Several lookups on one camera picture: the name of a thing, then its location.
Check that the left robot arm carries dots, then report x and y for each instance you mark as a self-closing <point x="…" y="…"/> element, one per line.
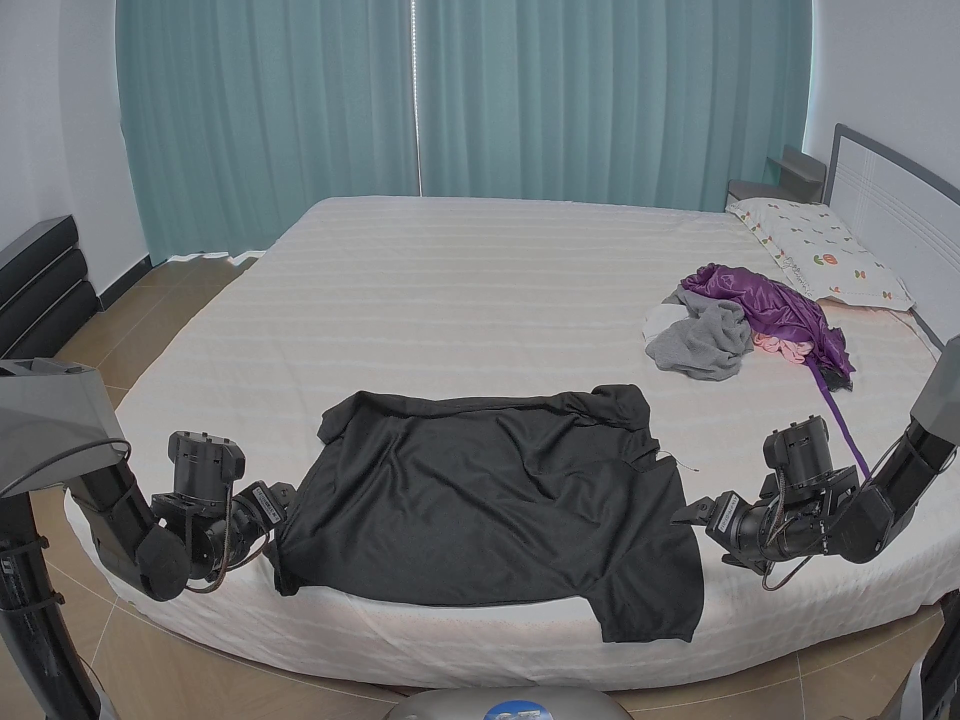
<point x="112" y="507"/>

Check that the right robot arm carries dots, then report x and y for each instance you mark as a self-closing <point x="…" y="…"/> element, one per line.
<point x="874" y="522"/>

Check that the black T-shirt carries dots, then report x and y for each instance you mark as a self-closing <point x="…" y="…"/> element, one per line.
<point x="487" y="499"/>

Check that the grey garment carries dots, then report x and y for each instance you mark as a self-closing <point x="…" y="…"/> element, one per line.
<point x="705" y="346"/>

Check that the white garment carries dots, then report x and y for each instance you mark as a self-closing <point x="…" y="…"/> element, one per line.
<point x="661" y="323"/>

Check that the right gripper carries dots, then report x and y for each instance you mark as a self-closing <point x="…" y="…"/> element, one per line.
<point x="731" y="522"/>

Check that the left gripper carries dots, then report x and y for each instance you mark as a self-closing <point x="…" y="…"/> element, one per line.
<point x="262" y="511"/>

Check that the purple satin garment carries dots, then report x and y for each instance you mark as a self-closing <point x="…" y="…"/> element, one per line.
<point x="780" y="301"/>

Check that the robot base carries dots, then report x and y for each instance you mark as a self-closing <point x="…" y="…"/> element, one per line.
<point x="510" y="706"/>

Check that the black chest of drawers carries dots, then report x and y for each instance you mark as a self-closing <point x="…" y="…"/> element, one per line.
<point x="41" y="289"/>

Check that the blue-green curtain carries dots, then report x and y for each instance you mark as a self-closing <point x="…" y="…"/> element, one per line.
<point x="262" y="102"/>
<point x="600" y="79"/>

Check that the bed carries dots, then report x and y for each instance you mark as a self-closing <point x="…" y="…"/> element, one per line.
<point x="450" y="312"/>

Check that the white printed pillow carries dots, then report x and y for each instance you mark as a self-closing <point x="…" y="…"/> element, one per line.
<point x="817" y="252"/>

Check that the grey bedside table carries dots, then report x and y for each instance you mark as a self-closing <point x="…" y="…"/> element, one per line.
<point x="780" y="181"/>

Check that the pink garment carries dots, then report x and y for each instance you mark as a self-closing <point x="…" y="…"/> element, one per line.
<point x="780" y="348"/>

